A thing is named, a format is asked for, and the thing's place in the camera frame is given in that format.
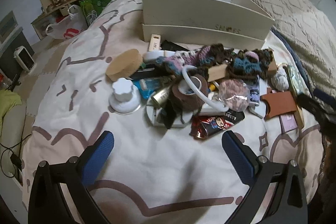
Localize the brown leather pouch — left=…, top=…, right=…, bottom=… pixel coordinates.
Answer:
left=260, top=91, right=297, bottom=120

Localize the red black snack wrapper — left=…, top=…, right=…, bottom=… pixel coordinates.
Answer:
left=190, top=110, right=245, bottom=140

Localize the white plastic ring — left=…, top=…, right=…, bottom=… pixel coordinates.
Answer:
left=182, top=64, right=230, bottom=112

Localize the brown bandage tape roll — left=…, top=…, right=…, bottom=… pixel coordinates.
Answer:
left=169, top=74, right=209, bottom=111

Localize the pink notebook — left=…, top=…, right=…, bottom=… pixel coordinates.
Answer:
left=279, top=114, right=298, bottom=134

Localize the wooden board piece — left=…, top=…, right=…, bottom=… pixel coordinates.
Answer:
left=293, top=95, right=305, bottom=129

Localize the white phone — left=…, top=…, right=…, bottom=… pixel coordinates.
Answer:
left=248, top=79, right=267, bottom=119

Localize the patterned bed sheet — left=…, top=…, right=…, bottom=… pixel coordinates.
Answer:
left=22, top=0, right=326, bottom=224

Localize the purple anime power bank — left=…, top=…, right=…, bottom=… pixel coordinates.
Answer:
left=245, top=79, right=260, bottom=107

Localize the floral brocade pouch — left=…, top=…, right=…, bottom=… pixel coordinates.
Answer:
left=285, top=64, right=305, bottom=98

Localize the white crumpled ball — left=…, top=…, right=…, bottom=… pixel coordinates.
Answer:
left=270, top=67, right=289, bottom=92

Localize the clear bag of pink bits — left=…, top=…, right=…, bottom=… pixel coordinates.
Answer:
left=219, top=79, right=250, bottom=112

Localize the white suction knob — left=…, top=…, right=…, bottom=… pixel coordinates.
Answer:
left=109, top=78, right=141, bottom=114

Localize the white round tray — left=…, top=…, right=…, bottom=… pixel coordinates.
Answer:
left=146, top=93, right=194, bottom=129

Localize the crocheted yarn scarf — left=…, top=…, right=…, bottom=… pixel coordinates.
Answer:
left=155, top=44, right=274, bottom=80

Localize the wooden block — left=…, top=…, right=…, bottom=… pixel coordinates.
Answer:
left=208, top=49, right=278, bottom=82

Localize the blue packaged item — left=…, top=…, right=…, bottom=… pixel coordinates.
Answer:
left=133, top=76, right=173, bottom=100

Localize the metallic cylinder bottle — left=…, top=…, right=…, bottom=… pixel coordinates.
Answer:
left=151, top=86, right=171, bottom=109

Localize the small white heater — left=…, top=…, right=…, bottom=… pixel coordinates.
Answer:
left=14, top=46, right=35, bottom=72

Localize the round cork lid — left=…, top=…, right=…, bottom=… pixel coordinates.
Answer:
left=105, top=49, right=143, bottom=82

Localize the beige knitted blanket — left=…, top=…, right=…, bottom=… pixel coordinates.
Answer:
left=253, top=0, right=335, bottom=97

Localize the white plastic shopping bag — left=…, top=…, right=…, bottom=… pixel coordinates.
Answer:
left=46, top=5, right=88, bottom=39

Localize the wooden tag stick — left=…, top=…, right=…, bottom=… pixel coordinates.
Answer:
left=148, top=34, right=161, bottom=52

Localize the white storage box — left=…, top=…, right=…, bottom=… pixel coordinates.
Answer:
left=142, top=0, right=274, bottom=50

